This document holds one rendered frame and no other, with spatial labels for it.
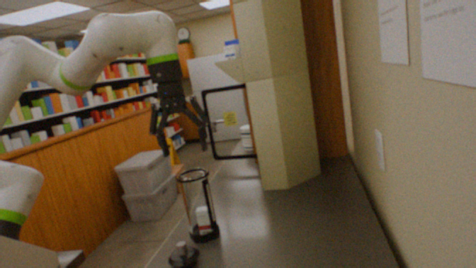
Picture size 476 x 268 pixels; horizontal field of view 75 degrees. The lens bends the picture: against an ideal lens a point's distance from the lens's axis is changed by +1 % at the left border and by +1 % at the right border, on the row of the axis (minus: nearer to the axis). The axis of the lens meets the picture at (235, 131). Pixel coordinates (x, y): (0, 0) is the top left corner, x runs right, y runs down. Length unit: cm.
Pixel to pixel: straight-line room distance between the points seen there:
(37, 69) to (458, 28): 112
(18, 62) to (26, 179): 38
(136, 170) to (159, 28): 265
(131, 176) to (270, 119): 245
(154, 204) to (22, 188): 239
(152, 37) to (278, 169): 75
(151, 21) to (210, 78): 554
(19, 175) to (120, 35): 63
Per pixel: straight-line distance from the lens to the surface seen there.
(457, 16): 50
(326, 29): 160
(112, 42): 82
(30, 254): 117
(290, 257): 93
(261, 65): 123
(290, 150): 131
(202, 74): 644
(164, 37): 88
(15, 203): 121
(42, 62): 121
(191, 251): 97
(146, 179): 342
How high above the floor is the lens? 147
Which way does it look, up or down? 12 degrees down
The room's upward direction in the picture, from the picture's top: 10 degrees counter-clockwise
